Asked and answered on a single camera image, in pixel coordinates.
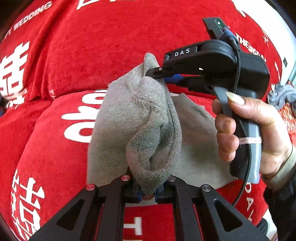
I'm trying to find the grey knit garment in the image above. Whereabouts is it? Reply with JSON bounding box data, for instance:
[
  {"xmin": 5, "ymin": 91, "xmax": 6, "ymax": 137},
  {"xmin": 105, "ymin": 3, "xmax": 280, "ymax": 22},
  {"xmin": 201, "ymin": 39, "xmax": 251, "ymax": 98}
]
[{"xmin": 87, "ymin": 53, "xmax": 234, "ymax": 195}]

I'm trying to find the person's right hand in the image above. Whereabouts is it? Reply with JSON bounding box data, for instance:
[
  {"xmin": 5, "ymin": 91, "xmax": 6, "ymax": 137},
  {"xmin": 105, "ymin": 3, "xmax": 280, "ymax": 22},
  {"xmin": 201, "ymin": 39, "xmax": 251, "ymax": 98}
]
[{"xmin": 212, "ymin": 92, "xmax": 292, "ymax": 179}]

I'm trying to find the grey knitted item right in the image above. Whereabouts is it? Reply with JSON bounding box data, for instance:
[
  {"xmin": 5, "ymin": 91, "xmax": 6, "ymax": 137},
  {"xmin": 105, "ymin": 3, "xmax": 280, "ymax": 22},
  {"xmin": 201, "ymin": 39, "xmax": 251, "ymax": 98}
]
[{"xmin": 267, "ymin": 84, "xmax": 296, "ymax": 111}]

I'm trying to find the grey jacket sleeve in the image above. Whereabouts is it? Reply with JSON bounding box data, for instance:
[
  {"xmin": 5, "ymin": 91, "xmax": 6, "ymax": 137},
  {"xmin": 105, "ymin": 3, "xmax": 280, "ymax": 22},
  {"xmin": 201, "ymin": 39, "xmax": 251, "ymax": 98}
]
[{"xmin": 262, "ymin": 144, "xmax": 295, "ymax": 240}]

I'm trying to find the red wedding sofa cover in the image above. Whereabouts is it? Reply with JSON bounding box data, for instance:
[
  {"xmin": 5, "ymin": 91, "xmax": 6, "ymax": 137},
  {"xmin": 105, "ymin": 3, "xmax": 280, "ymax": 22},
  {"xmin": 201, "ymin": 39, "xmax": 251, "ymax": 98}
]
[{"xmin": 1, "ymin": 0, "xmax": 295, "ymax": 240}]

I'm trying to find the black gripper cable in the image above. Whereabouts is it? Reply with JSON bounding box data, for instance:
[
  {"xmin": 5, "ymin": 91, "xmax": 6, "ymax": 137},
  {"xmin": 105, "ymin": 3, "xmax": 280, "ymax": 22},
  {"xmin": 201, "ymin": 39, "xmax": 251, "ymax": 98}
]
[{"xmin": 223, "ymin": 27, "xmax": 253, "ymax": 207}]

